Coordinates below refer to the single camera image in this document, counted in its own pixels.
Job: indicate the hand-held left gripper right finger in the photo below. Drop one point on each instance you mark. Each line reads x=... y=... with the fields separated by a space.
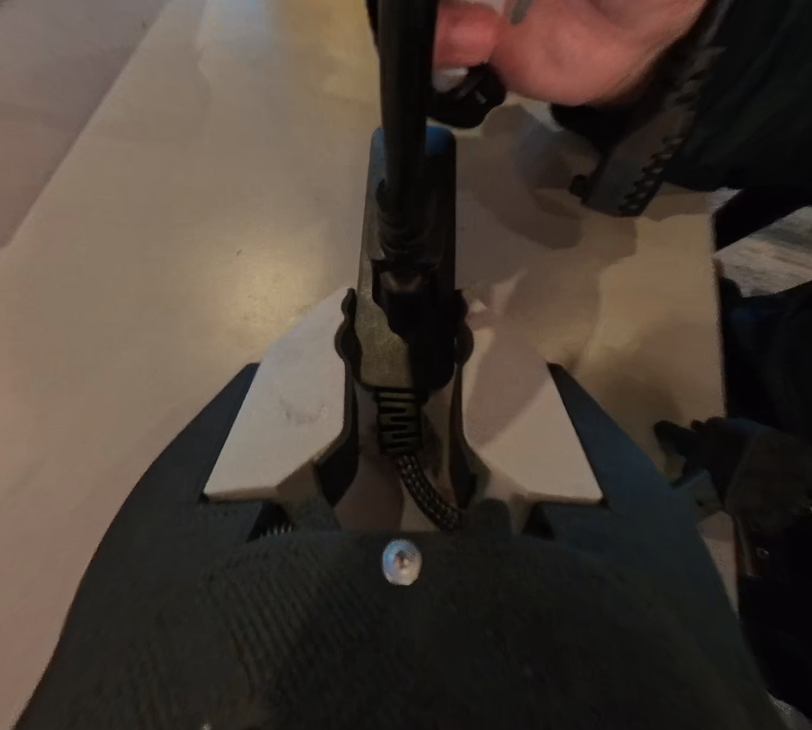
x=526 y=431

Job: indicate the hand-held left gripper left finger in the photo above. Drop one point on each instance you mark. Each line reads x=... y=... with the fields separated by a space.
x=285 y=412

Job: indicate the black power strip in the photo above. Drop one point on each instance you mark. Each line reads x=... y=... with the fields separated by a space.
x=377 y=349

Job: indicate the person's right forearm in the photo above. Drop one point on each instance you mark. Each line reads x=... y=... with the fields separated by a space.
x=761 y=76

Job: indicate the person's right hand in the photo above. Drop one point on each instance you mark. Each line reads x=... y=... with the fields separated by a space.
x=609 y=0

